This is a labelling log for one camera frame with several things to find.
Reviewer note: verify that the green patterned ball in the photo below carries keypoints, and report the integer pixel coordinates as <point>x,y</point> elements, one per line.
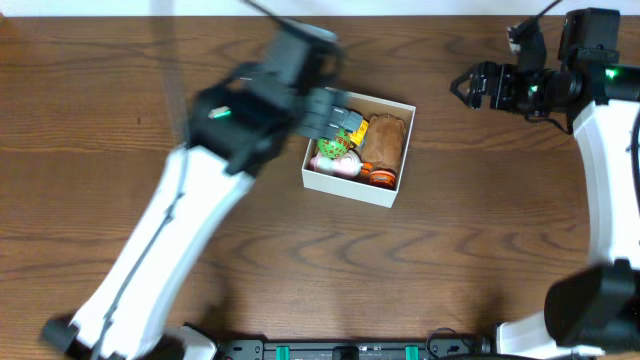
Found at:
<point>335,147</point>

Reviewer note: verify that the brown plush toy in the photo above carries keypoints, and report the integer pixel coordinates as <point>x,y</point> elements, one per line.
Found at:
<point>384,141</point>

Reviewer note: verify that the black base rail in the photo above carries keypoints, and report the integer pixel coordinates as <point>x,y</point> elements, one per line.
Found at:
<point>442,344</point>

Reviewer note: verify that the yellow grey toy truck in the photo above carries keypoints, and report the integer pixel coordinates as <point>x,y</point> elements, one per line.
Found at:
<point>356,127</point>

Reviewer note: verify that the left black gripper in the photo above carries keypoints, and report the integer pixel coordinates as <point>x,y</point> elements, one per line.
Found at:
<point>320,112</point>

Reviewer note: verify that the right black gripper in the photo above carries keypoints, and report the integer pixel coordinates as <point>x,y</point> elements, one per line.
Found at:
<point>506,74</point>

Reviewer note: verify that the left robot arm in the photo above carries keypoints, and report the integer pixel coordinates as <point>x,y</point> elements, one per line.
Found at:
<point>125,318</point>

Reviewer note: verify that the white pink duck toy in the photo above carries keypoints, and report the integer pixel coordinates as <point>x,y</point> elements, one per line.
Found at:
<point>348,166</point>

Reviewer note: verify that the white cardboard box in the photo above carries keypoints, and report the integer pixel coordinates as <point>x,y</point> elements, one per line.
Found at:
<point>357,189</point>

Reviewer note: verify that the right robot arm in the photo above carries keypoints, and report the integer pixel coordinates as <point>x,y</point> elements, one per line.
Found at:
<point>595,311</point>

